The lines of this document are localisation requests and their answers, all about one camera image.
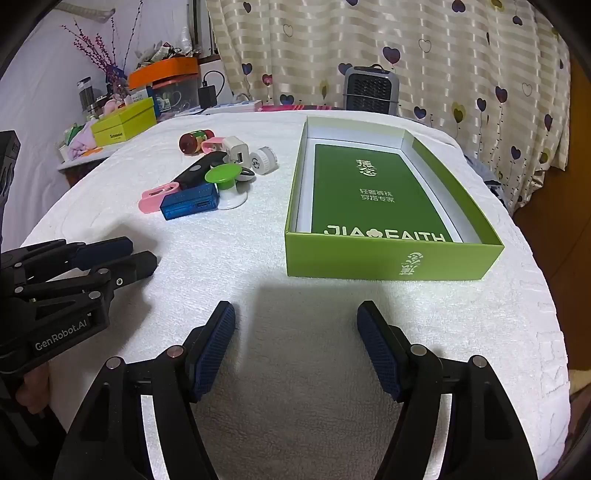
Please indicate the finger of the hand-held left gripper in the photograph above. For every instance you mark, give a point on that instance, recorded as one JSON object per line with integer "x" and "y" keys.
{"x": 138, "y": 265}
{"x": 106, "y": 251}

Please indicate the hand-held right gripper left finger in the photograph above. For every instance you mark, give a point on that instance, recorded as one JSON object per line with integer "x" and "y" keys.
{"x": 214, "y": 350}

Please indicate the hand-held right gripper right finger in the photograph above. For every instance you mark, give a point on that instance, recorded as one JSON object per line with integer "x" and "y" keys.
{"x": 378, "y": 350}

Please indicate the pink plastic clip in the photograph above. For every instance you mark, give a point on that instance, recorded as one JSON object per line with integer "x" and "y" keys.
{"x": 220, "y": 140}
{"x": 150, "y": 203}

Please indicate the blue transparent USB device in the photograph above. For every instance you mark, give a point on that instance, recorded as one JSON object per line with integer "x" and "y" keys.
{"x": 184, "y": 203}

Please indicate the green cardboard box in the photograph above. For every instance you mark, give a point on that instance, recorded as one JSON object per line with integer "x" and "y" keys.
{"x": 341, "y": 263}

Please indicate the black device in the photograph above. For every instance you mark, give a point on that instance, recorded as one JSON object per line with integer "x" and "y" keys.
{"x": 198, "y": 168}

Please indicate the green-topped white knob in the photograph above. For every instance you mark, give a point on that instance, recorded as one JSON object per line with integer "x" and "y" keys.
{"x": 224, "y": 175}

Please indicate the small red-capped bottle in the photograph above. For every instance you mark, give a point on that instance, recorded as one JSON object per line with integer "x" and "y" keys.
{"x": 191, "y": 143}

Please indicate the white USB charger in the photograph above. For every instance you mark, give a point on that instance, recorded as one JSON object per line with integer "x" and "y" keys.
{"x": 233, "y": 147}

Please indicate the white round cap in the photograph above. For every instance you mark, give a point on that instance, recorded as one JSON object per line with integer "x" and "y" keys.
{"x": 263, "y": 161}

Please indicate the person's left hand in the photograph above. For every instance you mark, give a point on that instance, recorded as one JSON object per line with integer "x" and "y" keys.
{"x": 34, "y": 392}

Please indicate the white side table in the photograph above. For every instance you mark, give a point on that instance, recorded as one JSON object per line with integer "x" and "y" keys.
{"x": 78, "y": 162}

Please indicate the pale pink cloth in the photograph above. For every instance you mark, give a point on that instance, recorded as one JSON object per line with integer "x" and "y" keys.
{"x": 81, "y": 143}

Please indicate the lime green shoebox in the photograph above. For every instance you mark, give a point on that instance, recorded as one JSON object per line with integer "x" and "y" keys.
{"x": 120, "y": 124}

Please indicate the pink plush toy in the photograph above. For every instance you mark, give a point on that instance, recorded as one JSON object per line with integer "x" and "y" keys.
{"x": 115, "y": 105}

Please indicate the small white blue carton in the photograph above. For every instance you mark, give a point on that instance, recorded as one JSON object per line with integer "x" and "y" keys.
{"x": 143, "y": 99}

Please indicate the glass jar dark lid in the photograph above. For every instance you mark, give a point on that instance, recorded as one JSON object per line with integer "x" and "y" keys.
{"x": 85, "y": 94}

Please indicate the purple flower branches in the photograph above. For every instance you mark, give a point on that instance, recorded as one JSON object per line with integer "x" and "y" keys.
{"x": 111, "y": 69}

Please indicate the black power adapter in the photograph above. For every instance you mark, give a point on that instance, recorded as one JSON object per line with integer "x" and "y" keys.
{"x": 207, "y": 96}

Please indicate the white power strip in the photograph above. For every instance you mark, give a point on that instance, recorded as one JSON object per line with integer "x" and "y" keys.
{"x": 235, "y": 107}

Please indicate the orange box lid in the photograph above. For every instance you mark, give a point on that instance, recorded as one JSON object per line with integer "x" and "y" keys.
{"x": 161, "y": 71}

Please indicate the pile of small packets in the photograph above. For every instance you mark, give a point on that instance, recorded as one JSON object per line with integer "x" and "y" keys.
{"x": 161, "y": 50}

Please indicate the plaid cloth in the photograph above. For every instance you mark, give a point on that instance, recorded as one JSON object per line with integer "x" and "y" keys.
{"x": 286, "y": 108}

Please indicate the grey fan heater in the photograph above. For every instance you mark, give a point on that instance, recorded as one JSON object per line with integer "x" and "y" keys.
{"x": 369, "y": 90}

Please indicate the heart-print curtain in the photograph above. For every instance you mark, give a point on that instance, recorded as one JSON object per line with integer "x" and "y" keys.
{"x": 369, "y": 37}

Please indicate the white wall rod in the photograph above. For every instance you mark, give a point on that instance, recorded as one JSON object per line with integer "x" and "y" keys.
{"x": 83, "y": 11}

